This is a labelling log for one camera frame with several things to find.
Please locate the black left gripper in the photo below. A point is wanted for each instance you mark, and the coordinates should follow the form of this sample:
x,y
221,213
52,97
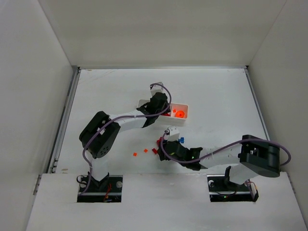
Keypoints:
x,y
160,100

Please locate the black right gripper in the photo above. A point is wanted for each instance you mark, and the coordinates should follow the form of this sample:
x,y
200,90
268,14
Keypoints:
x,y
169,149

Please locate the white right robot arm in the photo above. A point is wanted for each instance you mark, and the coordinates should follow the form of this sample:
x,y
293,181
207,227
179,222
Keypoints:
x,y
244,159

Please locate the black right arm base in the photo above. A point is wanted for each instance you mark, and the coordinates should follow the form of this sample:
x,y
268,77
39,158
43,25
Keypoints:
x,y
221,189

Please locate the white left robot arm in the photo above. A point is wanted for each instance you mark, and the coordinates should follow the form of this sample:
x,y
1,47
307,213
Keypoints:
x,y
100,133

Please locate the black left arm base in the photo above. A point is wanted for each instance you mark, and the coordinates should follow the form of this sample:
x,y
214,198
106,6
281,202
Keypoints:
x,y
108,190

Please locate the red stacked lego bricks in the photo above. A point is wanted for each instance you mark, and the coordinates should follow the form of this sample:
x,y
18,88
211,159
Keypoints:
x,y
159,141

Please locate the white three-compartment sorting tray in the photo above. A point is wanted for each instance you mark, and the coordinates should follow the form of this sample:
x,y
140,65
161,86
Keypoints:
x,y
173,120

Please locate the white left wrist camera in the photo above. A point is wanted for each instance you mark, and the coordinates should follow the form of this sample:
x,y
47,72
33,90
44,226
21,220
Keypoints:
x,y
156,87

